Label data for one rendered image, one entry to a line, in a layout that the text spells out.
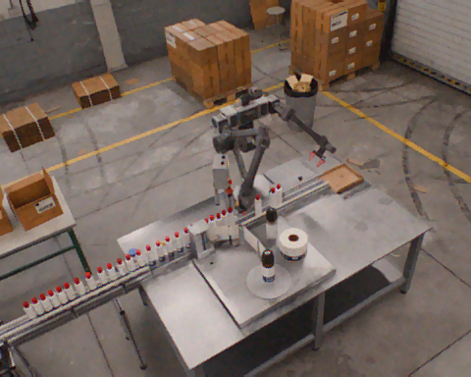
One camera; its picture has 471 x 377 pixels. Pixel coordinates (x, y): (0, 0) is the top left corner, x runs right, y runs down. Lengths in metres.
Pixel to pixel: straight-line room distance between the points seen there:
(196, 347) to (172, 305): 0.37
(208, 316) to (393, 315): 1.76
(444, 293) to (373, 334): 0.80
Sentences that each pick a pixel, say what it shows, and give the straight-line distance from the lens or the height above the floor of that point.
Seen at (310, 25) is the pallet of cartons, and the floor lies 0.91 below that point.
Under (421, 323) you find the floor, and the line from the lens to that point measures 4.28.
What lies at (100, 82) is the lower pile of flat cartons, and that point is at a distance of 7.69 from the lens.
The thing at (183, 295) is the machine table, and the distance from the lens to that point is 3.31.
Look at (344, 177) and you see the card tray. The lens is 4.16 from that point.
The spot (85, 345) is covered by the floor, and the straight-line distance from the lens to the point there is 4.32.
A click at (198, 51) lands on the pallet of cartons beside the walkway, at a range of 6.49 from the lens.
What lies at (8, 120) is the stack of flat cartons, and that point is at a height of 0.31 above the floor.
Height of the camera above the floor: 3.44
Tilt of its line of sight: 40 degrees down
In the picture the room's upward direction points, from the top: 6 degrees counter-clockwise
